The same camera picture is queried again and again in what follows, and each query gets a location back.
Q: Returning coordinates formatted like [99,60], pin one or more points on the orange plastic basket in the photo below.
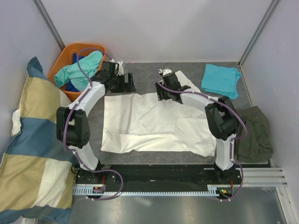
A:
[66,58]

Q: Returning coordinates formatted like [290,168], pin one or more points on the olive green t shirt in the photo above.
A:
[256,146]

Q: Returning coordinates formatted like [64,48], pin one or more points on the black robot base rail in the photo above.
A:
[160,177]

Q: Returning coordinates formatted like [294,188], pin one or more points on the dark blue t shirt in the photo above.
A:
[74,58]

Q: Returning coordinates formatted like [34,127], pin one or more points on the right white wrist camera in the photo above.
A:
[163,72]

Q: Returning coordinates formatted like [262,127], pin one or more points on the folded turquoise t shirt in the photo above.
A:
[221,80]

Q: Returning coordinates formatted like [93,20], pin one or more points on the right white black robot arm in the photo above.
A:
[222,118]

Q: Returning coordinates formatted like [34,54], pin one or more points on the white t shirt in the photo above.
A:
[143,123]

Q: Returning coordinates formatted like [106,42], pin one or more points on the aluminium extrusion rails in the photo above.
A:
[264,177]

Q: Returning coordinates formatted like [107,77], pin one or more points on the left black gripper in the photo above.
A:
[125,87]

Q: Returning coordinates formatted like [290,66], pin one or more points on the left aluminium corner post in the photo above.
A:
[49,23]

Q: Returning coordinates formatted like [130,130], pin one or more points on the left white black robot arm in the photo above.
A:
[72,123]

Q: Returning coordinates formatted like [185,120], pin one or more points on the blue beige checkered pillow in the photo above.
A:
[36,181]

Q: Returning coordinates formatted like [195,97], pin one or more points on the mint green t shirt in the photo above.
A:
[72,74]

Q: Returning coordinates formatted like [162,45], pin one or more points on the white slotted cable duct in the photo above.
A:
[84,190]

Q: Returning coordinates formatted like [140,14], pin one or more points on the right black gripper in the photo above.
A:
[160,90]

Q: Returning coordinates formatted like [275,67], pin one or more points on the right aluminium corner post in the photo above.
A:
[261,26]

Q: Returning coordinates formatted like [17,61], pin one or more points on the aluminium corner post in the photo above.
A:
[261,26]
[49,23]

